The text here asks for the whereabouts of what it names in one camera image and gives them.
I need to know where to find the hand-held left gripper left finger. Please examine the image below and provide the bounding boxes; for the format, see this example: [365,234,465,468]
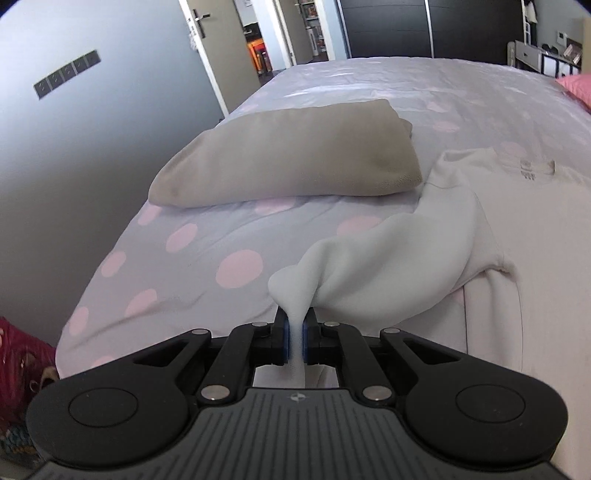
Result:
[131,307,293,407]

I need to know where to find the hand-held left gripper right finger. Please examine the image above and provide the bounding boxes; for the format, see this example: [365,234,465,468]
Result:
[302,307,462,407]

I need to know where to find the white sweatshirt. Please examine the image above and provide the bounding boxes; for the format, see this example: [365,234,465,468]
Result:
[253,148,591,480]

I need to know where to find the grey pink-dotted duvet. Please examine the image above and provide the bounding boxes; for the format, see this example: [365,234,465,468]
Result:
[55,58,591,379]

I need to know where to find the folded beige fleece blanket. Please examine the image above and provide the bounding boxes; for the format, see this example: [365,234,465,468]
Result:
[148,98,424,208]

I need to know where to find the red patterned bag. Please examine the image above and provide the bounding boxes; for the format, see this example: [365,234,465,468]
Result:
[0,316,58,457]

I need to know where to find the grey room door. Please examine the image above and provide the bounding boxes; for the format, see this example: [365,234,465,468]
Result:
[179,0,260,116]

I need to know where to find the orange storage box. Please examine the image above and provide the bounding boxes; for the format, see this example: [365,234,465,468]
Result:
[249,39,267,75]

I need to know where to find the black wardrobe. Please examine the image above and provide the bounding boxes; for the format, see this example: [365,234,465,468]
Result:
[337,0,527,61]

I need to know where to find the white shelf unit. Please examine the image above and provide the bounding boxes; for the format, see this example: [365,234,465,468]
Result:
[508,41,583,77]

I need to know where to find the pink pillow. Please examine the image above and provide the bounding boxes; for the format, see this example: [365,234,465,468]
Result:
[555,74,591,109]

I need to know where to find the dark wall switch panel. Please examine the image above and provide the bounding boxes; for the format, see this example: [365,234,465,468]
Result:
[33,49,100,99]

